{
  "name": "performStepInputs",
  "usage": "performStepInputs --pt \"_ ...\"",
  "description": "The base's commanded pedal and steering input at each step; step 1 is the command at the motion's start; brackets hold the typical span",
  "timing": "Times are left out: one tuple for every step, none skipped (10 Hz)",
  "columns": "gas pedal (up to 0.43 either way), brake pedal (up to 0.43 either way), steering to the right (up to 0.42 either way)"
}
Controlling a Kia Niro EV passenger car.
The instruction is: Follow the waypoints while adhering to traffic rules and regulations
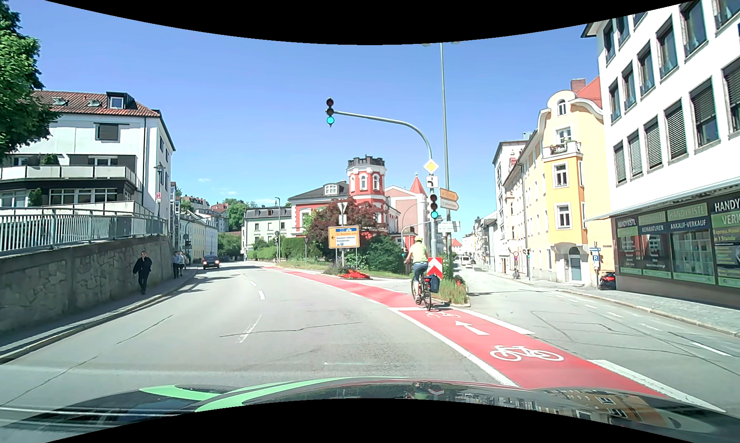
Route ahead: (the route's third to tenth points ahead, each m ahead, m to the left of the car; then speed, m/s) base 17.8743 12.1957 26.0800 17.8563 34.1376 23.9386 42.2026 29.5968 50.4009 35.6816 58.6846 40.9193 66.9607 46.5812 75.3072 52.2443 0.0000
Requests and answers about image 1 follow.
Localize yellow direction sign board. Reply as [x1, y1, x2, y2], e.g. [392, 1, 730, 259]
[328, 225, 361, 269]

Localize red-leaved tree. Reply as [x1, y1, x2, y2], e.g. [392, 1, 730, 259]
[306, 198, 388, 254]

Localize red building with tower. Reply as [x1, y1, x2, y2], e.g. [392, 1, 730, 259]
[288, 155, 431, 250]

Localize green bush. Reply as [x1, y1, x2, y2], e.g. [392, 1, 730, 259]
[344, 236, 408, 275]

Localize person on bicycle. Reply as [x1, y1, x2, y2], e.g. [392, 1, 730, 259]
[404, 236, 441, 311]

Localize green hedge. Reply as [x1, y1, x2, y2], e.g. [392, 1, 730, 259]
[247, 237, 323, 261]

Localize white house with grey roof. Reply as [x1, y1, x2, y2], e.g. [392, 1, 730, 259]
[242, 206, 294, 253]

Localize planted traffic island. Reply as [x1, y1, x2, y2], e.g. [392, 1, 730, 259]
[433, 274, 471, 308]

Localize grey asphalt road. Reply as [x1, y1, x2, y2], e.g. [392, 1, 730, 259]
[0, 261, 740, 425]

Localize green trees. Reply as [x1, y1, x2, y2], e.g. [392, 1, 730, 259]
[218, 197, 259, 258]

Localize row of pale buildings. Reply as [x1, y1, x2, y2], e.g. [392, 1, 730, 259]
[461, 139, 531, 278]

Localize road markings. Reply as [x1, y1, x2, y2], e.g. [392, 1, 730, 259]
[0, 266, 733, 417]

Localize car's own bonnet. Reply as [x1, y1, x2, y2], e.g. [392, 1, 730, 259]
[0, 377, 740, 443]

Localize red cycle lane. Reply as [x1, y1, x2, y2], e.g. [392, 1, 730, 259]
[265, 266, 665, 397]

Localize yellow building with balcony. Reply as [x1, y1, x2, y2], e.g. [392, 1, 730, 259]
[518, 78, 616, 288]

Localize white building with red roof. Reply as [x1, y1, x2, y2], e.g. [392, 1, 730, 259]
[0, 90, 176, 242]

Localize grey pavement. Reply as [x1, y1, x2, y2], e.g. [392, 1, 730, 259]
[0, 266, 199, 369]

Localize grey metal railing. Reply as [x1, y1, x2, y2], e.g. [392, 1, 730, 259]
[0, 206, 169, 260]

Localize white building with shop front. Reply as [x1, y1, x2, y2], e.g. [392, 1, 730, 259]
[581, 0, 740, 313]

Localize large green tree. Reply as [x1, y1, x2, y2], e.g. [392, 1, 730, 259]
[0, 0, 60, 179]

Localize tall lamp post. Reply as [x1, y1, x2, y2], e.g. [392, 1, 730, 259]
[423, 41, 462, 259]

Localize grey stone wall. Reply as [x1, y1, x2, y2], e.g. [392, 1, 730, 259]
[0, 234, 174, 340]

